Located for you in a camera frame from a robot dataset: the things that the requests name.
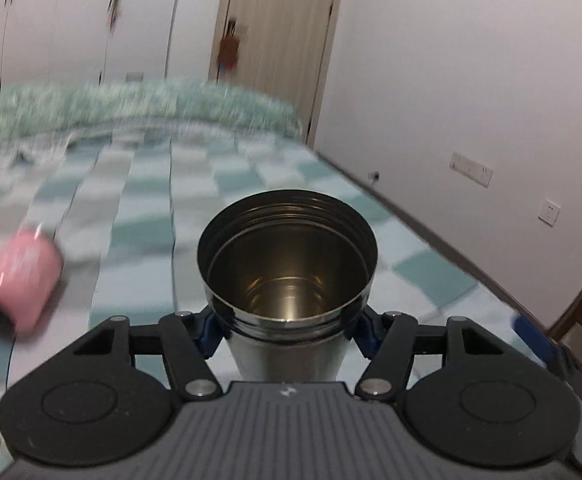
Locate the white wall socket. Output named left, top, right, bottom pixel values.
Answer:
left=538, top=199, right=561, bottom=228

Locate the checked bed sheet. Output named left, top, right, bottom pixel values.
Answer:
left=0, top=124, right=572, bottom=480

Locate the wooden door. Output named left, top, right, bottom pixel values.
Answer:
left=210, top=0, right=348, bottom=147

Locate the pink cup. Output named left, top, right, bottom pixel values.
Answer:
left=0, top=226, right=66, bottom=339

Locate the red door hanger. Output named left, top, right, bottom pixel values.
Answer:
left=217, top=19, right=242, bottom=72

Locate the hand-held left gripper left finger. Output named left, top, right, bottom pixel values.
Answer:
left=73, top=309, right=223, bottom=403

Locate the white wardrobe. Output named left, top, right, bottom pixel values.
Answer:
left=0, top=0, right=229, bottom=92

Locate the stainless steel cup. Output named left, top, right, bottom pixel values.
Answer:
left=197, top=189, right=378, bottom=384

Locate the green floral quilt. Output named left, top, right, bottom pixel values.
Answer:
left=0, top=77, right=303, bottom=142

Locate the blue object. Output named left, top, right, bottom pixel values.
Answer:
left=512, top=311, right=560, bottom=367

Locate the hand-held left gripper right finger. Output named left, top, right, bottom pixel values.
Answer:
left=352, top=309, right=515, bottom=404

